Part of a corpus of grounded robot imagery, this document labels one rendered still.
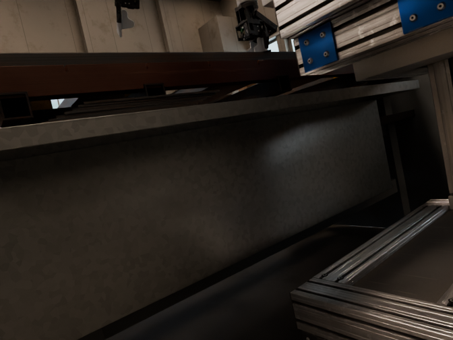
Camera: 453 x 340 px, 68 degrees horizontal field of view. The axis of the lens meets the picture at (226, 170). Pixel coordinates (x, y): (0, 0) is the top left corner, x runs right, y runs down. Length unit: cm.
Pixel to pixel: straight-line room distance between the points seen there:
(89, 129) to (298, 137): 67
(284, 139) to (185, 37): 1181
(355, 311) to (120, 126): 56
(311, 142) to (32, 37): 1002
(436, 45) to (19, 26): 1043
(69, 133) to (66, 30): 1053
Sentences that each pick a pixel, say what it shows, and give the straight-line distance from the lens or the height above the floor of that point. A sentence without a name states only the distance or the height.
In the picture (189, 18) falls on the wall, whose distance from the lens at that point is 1317.
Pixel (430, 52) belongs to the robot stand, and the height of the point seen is 69.
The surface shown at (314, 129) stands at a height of 59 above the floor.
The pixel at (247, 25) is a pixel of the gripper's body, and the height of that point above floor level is 99.
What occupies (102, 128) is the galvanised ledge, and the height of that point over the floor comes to 66.
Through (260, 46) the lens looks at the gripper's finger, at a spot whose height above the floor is 92.
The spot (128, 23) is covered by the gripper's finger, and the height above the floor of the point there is 109.
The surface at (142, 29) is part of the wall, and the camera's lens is 1200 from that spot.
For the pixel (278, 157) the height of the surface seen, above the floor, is 53.
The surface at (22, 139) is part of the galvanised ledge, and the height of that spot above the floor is 66.
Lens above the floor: 59
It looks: 4 degrees down
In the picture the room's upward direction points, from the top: 12 degrees counter-clockwise
